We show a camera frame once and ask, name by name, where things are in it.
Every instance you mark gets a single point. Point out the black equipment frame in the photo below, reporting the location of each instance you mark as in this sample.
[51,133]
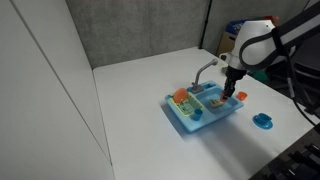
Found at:
[293,160]

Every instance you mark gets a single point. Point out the blue saucer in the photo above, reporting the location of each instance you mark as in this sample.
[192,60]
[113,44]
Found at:
[261,125]

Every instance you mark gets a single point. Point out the yellow dish rack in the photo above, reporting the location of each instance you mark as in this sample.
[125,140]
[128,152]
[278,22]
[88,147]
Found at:
[190,108]

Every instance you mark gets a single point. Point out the yellow toy sponge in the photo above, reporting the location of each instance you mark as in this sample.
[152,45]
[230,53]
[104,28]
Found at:
[215,103]

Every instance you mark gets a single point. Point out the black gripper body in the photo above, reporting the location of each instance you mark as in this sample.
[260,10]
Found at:
[231,81]

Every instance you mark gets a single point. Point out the black stand pole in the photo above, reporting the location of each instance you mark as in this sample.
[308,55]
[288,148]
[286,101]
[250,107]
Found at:
[205,23]

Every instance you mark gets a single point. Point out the blue toy sink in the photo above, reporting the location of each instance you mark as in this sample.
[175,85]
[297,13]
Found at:
[206,120]

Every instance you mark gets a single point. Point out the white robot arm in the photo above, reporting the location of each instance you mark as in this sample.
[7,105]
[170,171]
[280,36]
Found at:
[263,40]

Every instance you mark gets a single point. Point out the grey toy faucet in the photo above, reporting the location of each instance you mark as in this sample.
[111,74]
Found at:
[197,87]

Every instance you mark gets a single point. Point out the blue tumbler cup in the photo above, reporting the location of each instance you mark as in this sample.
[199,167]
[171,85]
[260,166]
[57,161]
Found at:
[197,115]

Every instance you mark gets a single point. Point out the blue teacup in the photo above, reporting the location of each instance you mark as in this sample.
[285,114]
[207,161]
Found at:
[263,117]

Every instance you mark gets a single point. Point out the orange toy plate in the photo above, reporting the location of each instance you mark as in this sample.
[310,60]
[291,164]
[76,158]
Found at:
[180,95]

